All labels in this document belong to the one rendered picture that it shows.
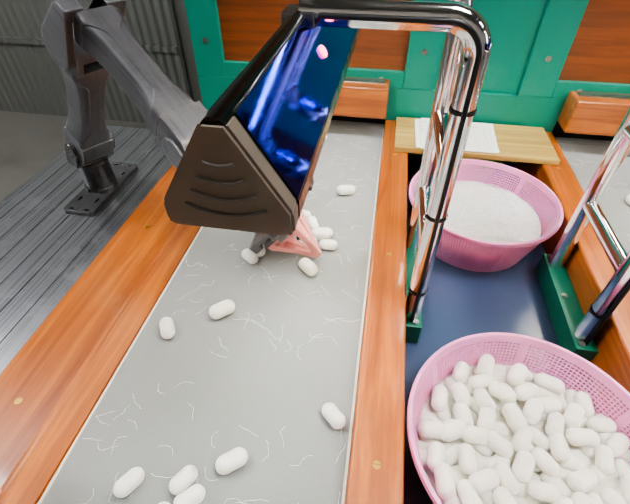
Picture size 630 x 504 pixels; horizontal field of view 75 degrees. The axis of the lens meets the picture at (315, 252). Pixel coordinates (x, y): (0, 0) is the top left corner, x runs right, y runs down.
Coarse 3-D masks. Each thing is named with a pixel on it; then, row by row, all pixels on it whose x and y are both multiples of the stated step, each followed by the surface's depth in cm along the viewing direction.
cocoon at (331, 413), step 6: (324, 408) 47; (330, 408) 46; (336, 408) 47; (324, 414) 46; (330, 414) 46; (336, 414) 46; (342, 414) 46; (330, 420) 46; (336, 420) 45; (342, 420) 46; (336, 426) 45; (342, 426) 46
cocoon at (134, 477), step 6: (132, 468) 42; (138, 468) 42; (126, 474) 41; (132, 474) 41; (138, 474) 41; (144, 474) 42; (120, 480) 41; (126, 480) 41; (132, 480) 41; (138, 480) 41; (114, 486) 41; (120, 486) 40; (126, 486) 41; (132, 486) 41; (114, 492) 40; (120, 492) 40; (126, 492) 41
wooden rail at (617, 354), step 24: (552, 144) 90; (528, 168) 92; (552, 168) 83; (576, 192) 76; (552, 240) 75; (576, 264) 66; (600, 264) 62; (576, 288) 65; (600, 288) 59; (624, 312) 56; (600, 336) 57; (624, 336) 53; (600, 360) 56; (624, 360) 51; (624, 384) 51
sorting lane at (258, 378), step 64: (320, 192) 81; (192, 256) 67; (320, 256) 67; (192, 320) 58; (256, 320) 58; (320, 320) 58; (128, 384) 51; (192, 384) 51; (256, 384) 51; (320, 384) 51; (128, 448) 45; (192, 448) 45; (256, 448) 45; (320, 448) 45
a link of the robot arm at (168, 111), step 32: (64, 0) 54; (96, 0) 59; (64, 32) 56; (96, 32) 55; (128, 32) 57; (64, 64) 62; (128, 64) 55; (128, 96) 59; (160, 96) 55; (160, 128) 56; (192, 128) 56
